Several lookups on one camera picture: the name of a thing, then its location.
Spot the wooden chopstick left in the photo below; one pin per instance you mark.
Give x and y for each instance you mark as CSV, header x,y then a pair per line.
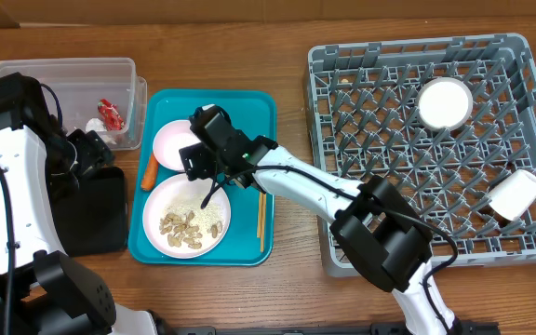
x,y
261,210

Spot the wooden chopstick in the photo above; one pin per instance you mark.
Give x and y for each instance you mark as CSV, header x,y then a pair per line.
x,y
261,210
263,228

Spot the black tray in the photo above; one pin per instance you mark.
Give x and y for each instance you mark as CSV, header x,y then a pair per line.
x,y
93,219

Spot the wooden chopstick right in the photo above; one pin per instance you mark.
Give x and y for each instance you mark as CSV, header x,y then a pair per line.
x,y
263,228

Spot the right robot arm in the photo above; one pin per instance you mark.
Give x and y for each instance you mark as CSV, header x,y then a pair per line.
x,y
379,232

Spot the teal serving tray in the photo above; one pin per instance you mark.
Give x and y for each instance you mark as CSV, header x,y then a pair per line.
x,y
254,112

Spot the white paper cup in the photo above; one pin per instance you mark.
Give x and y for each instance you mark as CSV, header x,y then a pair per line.
x,y
514,195

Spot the pile of rice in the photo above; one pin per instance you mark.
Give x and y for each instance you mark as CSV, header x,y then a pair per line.
x,y
187,209

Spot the pile of peanuts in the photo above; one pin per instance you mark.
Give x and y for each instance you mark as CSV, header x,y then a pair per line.
x,y
190,230

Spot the large pink plate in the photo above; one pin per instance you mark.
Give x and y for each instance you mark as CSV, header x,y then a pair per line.
x,y
161,195

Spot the orange carrot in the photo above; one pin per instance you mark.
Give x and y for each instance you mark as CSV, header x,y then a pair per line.
x,y
150,174

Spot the white bowl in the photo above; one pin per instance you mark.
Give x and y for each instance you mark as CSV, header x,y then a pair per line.
x,y
444,103

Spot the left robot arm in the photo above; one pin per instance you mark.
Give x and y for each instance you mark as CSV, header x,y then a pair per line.
x,y
42,289

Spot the red snack wrapper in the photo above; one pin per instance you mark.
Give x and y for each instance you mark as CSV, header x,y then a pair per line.
x,y
111,118

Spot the grey dish rack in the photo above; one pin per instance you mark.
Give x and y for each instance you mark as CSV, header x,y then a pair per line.
x,y
363,121

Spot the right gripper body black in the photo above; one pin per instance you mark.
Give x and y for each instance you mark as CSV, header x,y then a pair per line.
x,y
199,156

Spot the clear plastic bin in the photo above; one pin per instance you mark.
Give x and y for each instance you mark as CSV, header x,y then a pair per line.
x,y
80,84

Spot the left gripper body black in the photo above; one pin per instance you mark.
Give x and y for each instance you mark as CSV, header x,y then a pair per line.
x,y
90,153

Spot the crumpled white tissue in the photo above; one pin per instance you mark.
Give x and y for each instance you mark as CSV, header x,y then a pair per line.
x,y
98,126

